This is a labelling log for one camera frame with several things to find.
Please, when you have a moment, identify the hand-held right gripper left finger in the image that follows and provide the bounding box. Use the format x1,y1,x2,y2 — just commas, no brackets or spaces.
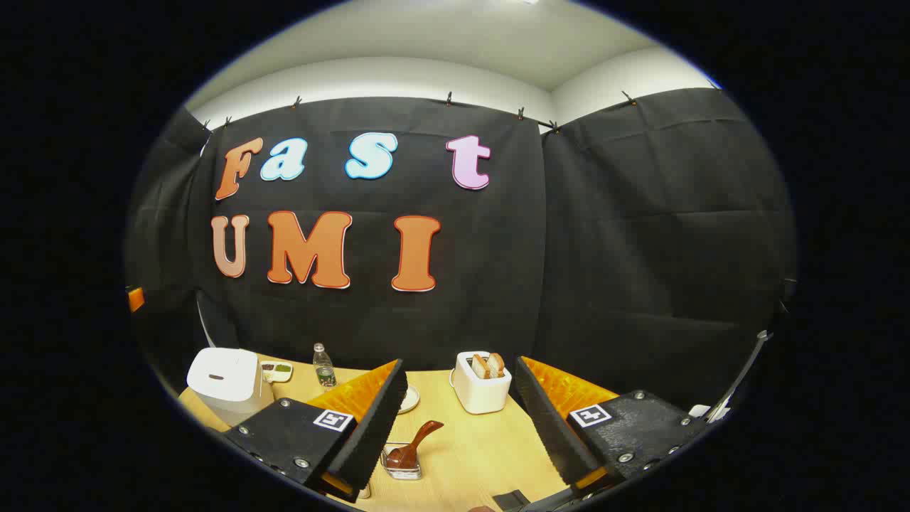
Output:
224,359,410,502

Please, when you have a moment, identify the white rice cooker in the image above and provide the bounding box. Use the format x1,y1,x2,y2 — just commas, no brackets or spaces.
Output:
186,348,274,427

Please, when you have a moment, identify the clear water bottle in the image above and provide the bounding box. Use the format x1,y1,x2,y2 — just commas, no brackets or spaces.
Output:
313,343,337,390

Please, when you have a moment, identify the black backdrop cloth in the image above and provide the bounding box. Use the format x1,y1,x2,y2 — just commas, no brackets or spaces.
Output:
124,89,797,413

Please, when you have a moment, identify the white toaster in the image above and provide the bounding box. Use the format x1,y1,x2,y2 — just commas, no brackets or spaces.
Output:
452,351,513,415

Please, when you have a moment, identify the brown wooden spoon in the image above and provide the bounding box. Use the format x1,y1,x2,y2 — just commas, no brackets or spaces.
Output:
386,420,444,470

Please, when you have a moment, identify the wire chopstick holder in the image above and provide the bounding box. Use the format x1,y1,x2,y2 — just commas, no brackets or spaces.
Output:
380,442,423,481

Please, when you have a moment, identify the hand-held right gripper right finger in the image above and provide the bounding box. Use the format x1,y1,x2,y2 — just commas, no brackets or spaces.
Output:
513,356,712,491

